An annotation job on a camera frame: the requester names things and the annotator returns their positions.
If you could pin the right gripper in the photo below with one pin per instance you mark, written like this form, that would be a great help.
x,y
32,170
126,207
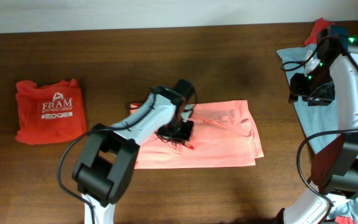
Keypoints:
x,y
296,89

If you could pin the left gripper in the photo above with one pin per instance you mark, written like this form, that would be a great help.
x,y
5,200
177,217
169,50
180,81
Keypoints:
x,y
188,133

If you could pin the salmon pink printed shirt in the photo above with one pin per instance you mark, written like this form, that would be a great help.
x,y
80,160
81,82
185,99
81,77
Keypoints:
x,y
224,135

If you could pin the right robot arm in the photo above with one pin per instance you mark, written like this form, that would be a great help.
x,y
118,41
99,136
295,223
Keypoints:
x,y
329,74

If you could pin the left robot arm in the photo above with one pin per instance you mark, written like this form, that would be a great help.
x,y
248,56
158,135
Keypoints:
x,y
106,164

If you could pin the red garment under pile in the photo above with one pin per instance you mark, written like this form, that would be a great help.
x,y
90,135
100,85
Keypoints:
x,y
318,26

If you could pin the folded red printed shirt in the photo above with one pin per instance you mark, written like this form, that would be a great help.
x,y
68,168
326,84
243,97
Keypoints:
x,y
51,113

